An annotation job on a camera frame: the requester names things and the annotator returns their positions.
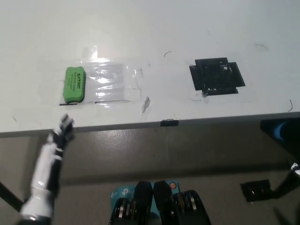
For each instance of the black teal robot body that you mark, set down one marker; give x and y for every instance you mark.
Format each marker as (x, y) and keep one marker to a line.
(161, 206)

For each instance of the black and blue object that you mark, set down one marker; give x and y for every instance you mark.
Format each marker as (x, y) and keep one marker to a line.
(274, 131)

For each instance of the black table leg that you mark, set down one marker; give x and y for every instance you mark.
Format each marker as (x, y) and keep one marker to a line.
(284, 182)
(10, 194)

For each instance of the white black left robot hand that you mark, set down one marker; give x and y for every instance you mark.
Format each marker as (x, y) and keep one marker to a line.
(44, 164)

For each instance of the clear tape patch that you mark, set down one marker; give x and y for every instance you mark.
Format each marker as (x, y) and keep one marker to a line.
(110, 79)

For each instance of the small black tape strip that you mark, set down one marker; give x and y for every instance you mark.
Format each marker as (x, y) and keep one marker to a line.
(169, 123)

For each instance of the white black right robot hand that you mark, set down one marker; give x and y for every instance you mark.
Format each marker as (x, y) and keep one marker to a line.
(294, 167)

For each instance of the black tape square patch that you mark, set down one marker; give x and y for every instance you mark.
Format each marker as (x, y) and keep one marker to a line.
(215, 77)

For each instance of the black floor bracket right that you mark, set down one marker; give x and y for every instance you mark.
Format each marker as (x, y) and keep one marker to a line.
(255, 191)

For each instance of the green whiteboard eraser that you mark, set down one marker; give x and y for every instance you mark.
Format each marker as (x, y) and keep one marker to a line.
(74, 84)

